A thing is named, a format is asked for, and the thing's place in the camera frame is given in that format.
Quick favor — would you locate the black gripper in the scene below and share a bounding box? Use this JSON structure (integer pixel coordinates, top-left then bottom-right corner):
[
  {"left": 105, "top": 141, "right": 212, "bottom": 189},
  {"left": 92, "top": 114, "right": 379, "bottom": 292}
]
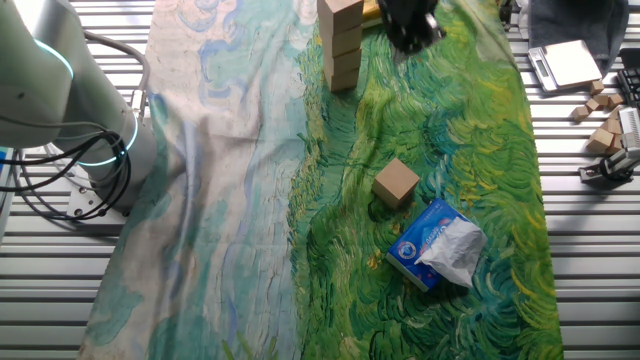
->
[{"left": 377, "top": 0, "right": 447, "bottom": 57}]

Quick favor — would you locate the gold tissue pack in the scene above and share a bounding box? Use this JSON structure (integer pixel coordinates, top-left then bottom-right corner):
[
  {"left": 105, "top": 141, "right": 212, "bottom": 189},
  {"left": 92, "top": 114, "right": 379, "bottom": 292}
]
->
[{"left": 362, "top": 0, "right": 387, "bottom": 29}]

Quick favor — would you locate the silver digital scale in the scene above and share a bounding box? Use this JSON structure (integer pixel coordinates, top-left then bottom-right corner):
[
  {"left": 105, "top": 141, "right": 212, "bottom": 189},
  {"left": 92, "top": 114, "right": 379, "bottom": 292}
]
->
[{"left": 527, "top": 38, "right": 604, "bottom": 94}]

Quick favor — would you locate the dark grey cloth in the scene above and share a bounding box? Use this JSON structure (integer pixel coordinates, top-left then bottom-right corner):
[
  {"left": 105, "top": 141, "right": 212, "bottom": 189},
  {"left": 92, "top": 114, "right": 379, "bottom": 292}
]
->
[{"left": 527, "top": 0, "right": 630, "bottom": 76}]

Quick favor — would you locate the blue tissue pack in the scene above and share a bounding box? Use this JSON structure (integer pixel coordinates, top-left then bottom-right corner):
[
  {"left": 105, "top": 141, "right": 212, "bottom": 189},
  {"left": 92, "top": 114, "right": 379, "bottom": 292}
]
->
[{"left": 384, "top": 197, "right": 489, "bottom": 293}]

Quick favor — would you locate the black keyboard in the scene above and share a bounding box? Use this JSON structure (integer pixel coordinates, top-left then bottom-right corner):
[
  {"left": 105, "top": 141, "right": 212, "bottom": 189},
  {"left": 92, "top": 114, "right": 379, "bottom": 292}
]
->
[{"left": 615, "top": 67, "right": 640, "bottom": 109}]

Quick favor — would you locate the white ribbed device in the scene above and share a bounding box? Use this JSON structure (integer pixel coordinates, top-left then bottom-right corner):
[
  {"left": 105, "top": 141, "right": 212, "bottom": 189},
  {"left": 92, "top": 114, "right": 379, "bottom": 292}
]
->
[{"left": 618, "top": 106, "right": 640, "bottom": 150}]

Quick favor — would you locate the green blue painted cloth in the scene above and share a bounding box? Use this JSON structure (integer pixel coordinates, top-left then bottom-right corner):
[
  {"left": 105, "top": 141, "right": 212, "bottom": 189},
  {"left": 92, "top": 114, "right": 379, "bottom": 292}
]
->
[{"left": 77, "top": 0, "right": 565, "bottom": 360}]

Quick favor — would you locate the white blue box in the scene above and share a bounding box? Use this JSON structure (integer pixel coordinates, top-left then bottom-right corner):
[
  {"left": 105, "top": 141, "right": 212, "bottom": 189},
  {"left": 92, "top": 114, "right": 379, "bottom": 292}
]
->
[{"left": 0, "top": 147, "right": 16, "bottom": 241}]

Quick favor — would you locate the grey camera on stand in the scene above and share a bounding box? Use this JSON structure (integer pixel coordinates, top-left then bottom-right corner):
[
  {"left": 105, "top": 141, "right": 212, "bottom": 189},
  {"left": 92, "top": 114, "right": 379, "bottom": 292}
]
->
[{"left": 578, "top": 147, "right": 640, "bottom": 185}]

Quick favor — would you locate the grey hose with connector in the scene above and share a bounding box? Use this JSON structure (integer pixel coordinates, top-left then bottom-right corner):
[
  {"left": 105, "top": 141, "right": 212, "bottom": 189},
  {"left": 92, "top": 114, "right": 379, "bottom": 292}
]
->
[{"left": 82, "top": 29, "right": 151, "bottom": 121}]

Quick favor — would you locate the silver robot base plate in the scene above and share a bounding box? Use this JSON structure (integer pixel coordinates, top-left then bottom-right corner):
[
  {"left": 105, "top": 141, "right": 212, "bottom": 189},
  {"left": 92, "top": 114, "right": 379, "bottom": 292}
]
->
[{"left": 66, "top": 174, "right": 130, "bottom": 225}]

